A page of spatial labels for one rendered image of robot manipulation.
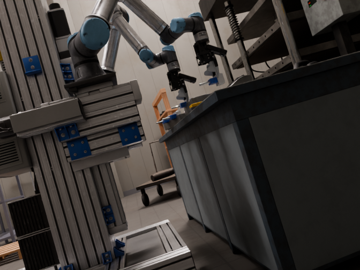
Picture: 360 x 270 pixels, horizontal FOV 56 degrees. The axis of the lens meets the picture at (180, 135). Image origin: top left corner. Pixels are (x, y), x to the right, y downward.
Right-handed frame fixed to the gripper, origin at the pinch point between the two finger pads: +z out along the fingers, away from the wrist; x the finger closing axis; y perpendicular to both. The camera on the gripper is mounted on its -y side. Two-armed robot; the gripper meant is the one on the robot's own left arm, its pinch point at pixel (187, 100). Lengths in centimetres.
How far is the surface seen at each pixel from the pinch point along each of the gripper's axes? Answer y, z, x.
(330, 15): -85, -20, 33
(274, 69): -79, -10, -33
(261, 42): -79, -35, -39
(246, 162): 4, 40, 77
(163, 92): -66, -92, -447
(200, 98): -2.9, 3.7, 19.1
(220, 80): -12.7, -1.0, 31.6
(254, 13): -82, -59, -41
